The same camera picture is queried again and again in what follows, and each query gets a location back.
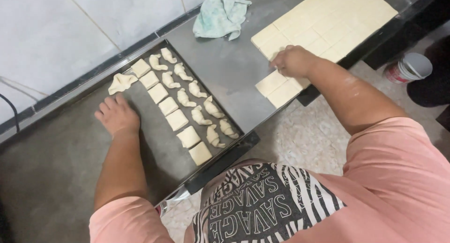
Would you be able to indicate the person's left hand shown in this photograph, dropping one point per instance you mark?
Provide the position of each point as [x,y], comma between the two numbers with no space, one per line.
[119,118]

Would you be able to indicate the person's right hand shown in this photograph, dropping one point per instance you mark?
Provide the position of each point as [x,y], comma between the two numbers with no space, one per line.
[294,61]

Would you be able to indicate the person's right fingers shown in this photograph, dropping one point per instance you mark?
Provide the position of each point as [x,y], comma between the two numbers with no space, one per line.
[277,63]

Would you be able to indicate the single flat dough square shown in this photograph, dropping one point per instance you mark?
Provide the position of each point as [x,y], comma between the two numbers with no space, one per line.
[283,94]
[302,83]
[270,83]

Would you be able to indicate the sheet of cut dough squares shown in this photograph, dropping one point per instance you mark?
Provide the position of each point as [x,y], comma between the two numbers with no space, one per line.
[334,21]

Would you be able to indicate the pale green cloth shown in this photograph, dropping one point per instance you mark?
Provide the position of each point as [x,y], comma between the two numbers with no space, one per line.
[219,14]

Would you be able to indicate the group of crescent dough rolls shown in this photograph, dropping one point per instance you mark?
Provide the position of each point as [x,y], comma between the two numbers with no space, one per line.
[200,115]

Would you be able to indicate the row of square folded dough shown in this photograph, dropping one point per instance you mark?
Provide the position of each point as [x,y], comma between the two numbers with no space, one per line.
[177,120]

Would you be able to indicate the white bucket with red label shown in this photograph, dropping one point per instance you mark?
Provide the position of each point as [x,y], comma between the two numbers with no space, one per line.
[404,70]

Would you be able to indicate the dark metal baking tray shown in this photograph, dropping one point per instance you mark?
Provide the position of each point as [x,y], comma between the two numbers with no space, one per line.
[158,144]

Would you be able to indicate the unrolled flat dough piece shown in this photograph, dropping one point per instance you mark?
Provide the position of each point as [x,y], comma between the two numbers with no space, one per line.
[121,82]

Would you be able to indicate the black bag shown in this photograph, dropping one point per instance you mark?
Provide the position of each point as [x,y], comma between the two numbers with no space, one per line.
[434,77]

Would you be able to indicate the pink printed shirt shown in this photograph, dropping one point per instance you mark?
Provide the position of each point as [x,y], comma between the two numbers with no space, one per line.
[386,186]

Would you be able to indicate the chrome table leg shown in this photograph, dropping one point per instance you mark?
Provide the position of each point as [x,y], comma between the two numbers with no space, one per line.
[172,201]

